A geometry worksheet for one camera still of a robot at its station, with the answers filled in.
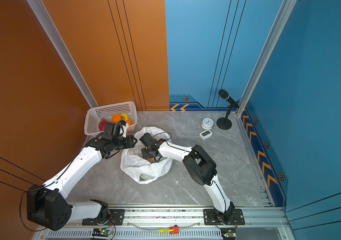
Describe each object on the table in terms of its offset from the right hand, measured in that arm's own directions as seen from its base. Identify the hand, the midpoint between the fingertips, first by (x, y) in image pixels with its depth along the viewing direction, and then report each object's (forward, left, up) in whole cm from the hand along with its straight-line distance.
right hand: (145, 154), depth 93 cm
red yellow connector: (-39, -18, -1) cm, 43 cm away
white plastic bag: (-11, +4, +7) cm, 13 cm away
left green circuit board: (-40, +16, -4) cm, 43 cm away
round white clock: (+25, -42, 0) cm, 49 cm away
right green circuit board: (-40, -44, -4) cm, 60 cm away
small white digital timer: (+15, -40, 0) cm, 42 cm away
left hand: (+2, +4, +14) cm, 15 cm away
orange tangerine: (+30, +26, +2) cm, 40 cm away
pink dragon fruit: (+21, +33, +5) cm, 39 cm away
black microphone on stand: (+28, -56, -3) cm, 63 cm away
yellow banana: (+30, +18, +1) cm, 35 cm away
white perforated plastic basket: (+28, +42, +5) cm, 51 cm away
